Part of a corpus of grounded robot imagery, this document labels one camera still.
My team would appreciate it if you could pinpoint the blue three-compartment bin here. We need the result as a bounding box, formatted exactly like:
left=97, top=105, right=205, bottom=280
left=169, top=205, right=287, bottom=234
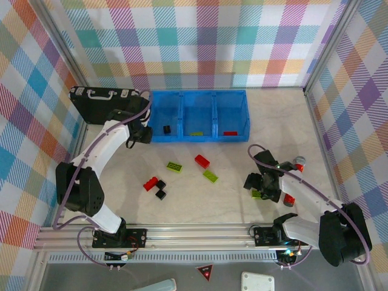
left=145, top=90, right=251, bottom=143

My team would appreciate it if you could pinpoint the red glitter toy microphone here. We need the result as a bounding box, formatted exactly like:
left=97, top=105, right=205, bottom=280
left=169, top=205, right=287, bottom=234
left=282, top=155, right=306, bottom=207

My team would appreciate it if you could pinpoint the black briefcase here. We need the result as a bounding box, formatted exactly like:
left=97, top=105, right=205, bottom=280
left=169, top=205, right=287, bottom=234
left=69, top=85, right=143, bottom=125

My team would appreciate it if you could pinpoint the white square plate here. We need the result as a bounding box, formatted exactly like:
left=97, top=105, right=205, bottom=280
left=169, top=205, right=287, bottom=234
left=241, top=272, right=275, bottom=291

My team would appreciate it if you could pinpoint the red triangle button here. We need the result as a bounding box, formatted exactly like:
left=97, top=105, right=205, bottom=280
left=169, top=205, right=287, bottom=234
left=195, top=264, right=214, bottom=282

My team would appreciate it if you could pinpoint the light blue object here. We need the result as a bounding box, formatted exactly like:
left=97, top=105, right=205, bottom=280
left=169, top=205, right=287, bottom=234
left=130, top=278, right=177, bottom=291

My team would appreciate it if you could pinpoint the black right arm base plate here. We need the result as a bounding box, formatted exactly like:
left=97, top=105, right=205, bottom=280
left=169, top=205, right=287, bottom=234
left=253, top=226, right=310, bottom=247

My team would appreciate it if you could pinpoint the aluminium side rail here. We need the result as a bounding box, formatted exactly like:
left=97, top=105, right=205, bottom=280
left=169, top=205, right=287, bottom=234
left=303, top=86, right=349, bottom=224
left=54, top=123, right=89, bottom=227

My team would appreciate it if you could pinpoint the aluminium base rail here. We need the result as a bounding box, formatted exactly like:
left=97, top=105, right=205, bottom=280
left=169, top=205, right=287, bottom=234
left=33, top=222, right=368, bottom=253

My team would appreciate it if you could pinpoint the lit wire connector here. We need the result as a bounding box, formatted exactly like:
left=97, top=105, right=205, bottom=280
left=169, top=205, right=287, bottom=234
left=277, top=249, right=303, bottom=264

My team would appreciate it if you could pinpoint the aluminium frame post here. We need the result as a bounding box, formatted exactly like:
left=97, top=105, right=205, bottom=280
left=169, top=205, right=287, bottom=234
left=30, top=0, right=90, bottom=125
left=303, top=0, right=361, bottom=92

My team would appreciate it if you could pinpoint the slotted grey cable duct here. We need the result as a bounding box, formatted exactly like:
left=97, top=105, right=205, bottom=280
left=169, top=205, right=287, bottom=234
left=48, top=253, right=278, bottom=263

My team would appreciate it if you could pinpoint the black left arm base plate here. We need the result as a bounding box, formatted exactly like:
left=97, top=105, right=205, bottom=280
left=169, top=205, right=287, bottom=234
left=92, top=227, right=149, bottom=249

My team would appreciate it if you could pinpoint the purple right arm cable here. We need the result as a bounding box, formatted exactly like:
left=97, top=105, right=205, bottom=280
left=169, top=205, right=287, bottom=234
left=247, top=144, right=373, bottom=270

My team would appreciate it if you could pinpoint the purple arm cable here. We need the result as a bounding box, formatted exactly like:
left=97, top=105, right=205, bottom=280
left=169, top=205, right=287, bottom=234
left=247, top=144, right=373, bottom=270
left=53, top=90, right=152, bottom=269

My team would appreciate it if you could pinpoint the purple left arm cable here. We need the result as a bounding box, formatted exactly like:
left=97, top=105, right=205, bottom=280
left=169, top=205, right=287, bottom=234
left=53, top=90, right=152, bottom=269

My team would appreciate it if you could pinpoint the yellow white wire connector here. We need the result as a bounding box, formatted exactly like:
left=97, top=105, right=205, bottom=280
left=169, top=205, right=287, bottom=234
left=104, top=251, right=136, bottom=262

